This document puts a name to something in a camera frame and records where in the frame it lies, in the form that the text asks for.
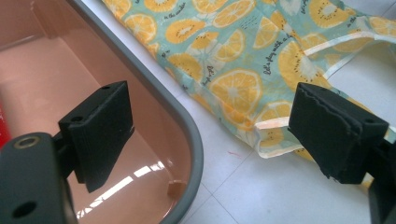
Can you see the pink basin with grey rim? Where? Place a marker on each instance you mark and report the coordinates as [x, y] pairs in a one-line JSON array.
[[46, 71]]

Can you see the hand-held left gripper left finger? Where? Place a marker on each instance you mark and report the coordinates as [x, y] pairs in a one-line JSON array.
[[99, 130]]

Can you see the fruit print fabric bag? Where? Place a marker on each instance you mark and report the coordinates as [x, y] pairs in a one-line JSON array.
[[236, 46]]

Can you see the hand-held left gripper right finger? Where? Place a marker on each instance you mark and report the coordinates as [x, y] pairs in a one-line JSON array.
[[330, 133]]

